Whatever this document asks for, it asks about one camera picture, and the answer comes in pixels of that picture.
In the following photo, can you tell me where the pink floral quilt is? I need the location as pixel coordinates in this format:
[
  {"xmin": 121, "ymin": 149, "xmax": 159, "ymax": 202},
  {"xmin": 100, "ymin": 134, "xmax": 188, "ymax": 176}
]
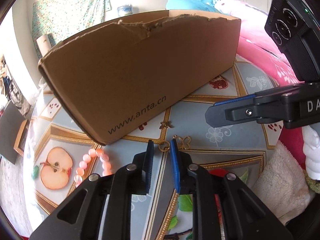
[{"xmin": 213, "ymin": 0, "xmax": 306, "ymax": 169}]

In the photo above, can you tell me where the white fleece garment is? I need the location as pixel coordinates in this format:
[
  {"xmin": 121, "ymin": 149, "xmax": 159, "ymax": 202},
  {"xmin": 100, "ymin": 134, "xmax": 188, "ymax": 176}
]
[{"xmin": 252, "ymin": 141, "xmax": 316, "ymax": 225}]

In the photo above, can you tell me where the right white gloved hand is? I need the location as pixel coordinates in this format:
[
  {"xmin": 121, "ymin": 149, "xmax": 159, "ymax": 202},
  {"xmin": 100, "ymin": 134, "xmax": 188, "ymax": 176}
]
[{"xmin": 302, "ymin": 123, "xmax": 320, "ymax": 180}]

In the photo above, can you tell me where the fruit pattern tablecloth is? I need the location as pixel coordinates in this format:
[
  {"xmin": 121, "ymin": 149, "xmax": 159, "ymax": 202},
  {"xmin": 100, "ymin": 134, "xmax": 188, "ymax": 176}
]
[{"xmin": 23, "ymin": 56, "xmax": 279, "ymax": 239}]

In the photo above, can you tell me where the pink orange bead bracelet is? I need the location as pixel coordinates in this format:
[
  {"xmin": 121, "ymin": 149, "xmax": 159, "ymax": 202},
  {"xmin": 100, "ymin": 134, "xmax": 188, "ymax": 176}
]
[{"xmin": 73, "ymin": 148, "xmax": 113, "ymax": 188}]

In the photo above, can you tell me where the brown cardboard box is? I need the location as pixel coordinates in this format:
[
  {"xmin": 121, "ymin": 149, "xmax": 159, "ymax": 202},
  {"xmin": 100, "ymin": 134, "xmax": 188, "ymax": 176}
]
[{"xmin": 38, "ymin": 10, "xmax": 241, "ymax": 145}]

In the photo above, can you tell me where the blue rolled blanket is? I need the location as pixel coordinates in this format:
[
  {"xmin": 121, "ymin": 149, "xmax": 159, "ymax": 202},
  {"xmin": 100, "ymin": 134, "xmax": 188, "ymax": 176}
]
[{"xmin": 165, "ymin": 0, "xmax": 230, "ymax": 15}]

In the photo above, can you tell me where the blue water dispenser bottle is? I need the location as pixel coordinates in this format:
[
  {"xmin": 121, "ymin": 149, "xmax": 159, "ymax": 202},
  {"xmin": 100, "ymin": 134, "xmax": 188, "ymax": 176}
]
[{"xmin": 117, "ymin": 4, "xmax": 133, "ymax": 17}]

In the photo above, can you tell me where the small wooden stool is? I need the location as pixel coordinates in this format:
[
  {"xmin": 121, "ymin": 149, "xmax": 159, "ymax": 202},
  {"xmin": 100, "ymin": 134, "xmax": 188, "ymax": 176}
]
[{"xmin": 14, "ymin": 119, "xmax": 30, "ymax": 156}]

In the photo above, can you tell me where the green floral wall cloth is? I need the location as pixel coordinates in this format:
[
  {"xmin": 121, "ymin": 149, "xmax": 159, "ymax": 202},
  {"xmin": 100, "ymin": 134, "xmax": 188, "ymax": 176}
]
[{"xmin": 32, "ymin": 0, "xmax": 111, "ymax": 58}]

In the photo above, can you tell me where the beige cardboard tube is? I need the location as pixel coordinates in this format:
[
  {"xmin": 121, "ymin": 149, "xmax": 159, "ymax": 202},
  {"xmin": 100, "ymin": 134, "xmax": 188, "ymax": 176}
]
[{"xmin": 36, "ymin": 33, "xmax": 56, "ymax": 56}]

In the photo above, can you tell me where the gold butterfly earring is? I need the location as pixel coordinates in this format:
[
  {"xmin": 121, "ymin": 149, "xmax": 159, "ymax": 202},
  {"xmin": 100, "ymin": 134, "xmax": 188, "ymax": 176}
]
[{"xmin": 172, "ymin": 135, "xmax": 191, "ymax": 150}]

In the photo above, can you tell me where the dark grey cabinet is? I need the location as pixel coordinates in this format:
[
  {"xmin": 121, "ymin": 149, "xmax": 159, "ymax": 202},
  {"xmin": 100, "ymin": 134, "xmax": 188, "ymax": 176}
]
[{"xmin": 0, "ymin": 101, "xmax": 25, "ymax": 164}]

